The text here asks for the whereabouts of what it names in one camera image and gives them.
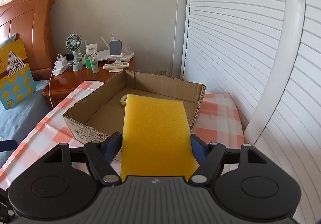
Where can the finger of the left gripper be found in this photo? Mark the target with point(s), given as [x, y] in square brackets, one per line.
[8, 145]

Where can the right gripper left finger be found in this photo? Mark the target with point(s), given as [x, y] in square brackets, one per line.
[100, 155]

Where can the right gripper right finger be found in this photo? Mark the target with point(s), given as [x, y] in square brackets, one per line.
[209, 158]

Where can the yellow green sponge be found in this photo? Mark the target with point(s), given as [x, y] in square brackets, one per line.
[156, 138]

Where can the cream hair scrunchie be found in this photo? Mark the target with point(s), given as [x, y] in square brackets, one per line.
[123, 100]

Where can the cardboard box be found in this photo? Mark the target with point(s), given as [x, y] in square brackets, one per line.
[100, 114]

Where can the checked pink white tablecloth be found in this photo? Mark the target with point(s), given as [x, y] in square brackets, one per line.
[218, 120]

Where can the yellow blue snack bag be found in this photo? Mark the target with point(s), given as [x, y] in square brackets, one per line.
[17, 82]

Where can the wooden nightstand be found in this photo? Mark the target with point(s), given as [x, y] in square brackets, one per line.
[61, 86]

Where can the mint green tube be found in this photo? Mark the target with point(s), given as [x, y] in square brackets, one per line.
[94, 63]

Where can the white remote control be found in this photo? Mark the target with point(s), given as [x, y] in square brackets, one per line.
[116, 65]

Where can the green bottle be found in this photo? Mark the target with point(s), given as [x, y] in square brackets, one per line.
[87, 61]

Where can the white power strip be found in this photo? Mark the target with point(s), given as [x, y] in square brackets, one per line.
[61, 65]

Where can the white router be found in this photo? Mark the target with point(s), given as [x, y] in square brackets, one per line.
[103, 55]

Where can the white phone stand mirror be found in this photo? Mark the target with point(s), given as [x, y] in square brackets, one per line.
[115, 49]

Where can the mint handheld fan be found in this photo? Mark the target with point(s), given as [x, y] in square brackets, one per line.
[74, 43]

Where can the wooden bed headboard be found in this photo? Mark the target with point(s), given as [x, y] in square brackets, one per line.
[30, 21]

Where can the white louvered door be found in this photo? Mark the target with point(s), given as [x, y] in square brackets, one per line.
[266, 54]

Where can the wall power outlet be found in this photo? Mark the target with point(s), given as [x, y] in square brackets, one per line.
[162, 72]

